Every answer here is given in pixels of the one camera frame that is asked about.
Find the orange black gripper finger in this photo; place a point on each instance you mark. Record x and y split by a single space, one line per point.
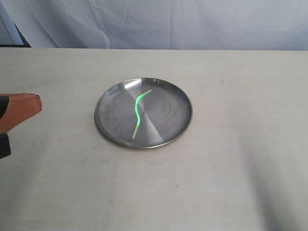
15 108

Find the green glow stick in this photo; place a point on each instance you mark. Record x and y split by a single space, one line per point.
140 97

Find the round stainless steel plate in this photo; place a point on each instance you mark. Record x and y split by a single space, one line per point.
166 112

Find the white backdrop cloth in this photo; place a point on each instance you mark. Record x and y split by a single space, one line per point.
162 24

